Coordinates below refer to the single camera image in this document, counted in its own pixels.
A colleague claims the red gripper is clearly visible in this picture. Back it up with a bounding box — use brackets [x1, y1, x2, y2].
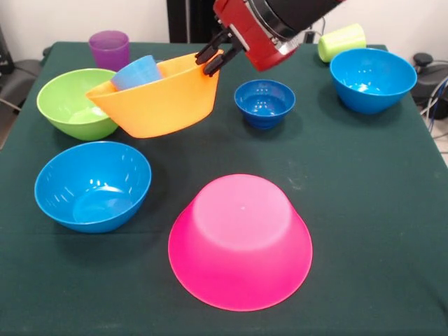
[195, 0, 283, 77]

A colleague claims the orange bowl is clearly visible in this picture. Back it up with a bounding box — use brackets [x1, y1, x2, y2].
[85, 49, 224, 139]

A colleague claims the light blue cup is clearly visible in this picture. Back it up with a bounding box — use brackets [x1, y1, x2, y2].
[110, 55, 164, 92]

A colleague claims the yellow-green cup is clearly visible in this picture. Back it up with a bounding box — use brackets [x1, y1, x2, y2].
[317, 23, 368, 64]

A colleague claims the large blue bowl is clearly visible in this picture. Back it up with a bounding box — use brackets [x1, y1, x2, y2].
[34, 141, 153, 235]
[329, 48, 419, 116]

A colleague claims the pink bowl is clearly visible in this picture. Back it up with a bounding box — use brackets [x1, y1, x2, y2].
[167, 174, 314, 312]

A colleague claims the small dark blue bowl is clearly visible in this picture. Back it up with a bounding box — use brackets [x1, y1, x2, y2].
[234, 79, 297, 130]

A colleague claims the purple cup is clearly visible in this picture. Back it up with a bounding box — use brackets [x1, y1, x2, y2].
[87, 30, 132, 73]

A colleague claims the lime green bowl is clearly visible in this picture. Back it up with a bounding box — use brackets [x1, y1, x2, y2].
[36, 68, 120, 141]

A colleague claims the grey chair base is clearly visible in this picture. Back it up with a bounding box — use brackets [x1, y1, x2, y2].
[411, 52, 448, 120]
[0, 57, 45, 106]

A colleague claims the dark green tablecloth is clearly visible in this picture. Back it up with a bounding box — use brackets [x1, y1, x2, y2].
[0, 41, 448, 336]

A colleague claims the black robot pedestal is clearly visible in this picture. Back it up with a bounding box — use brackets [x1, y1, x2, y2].
[166, 0, 220, 43]

